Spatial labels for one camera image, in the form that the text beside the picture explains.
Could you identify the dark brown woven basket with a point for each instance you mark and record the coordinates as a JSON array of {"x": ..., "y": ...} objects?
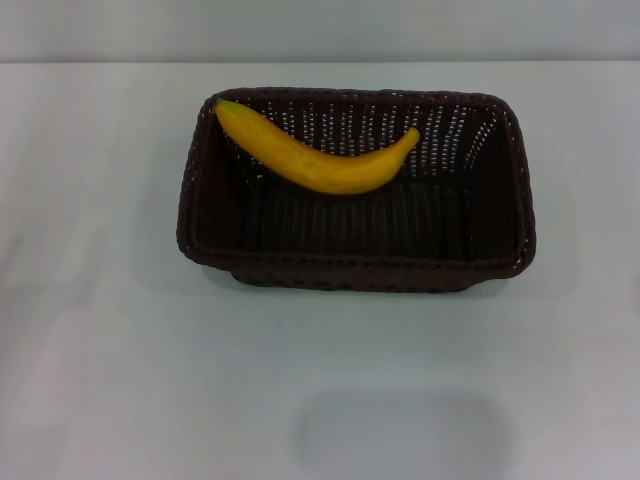
[{"x": 350, "y": 235}]

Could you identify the yellow banana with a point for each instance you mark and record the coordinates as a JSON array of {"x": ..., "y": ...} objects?
[{"x": 320, "y": 170}]

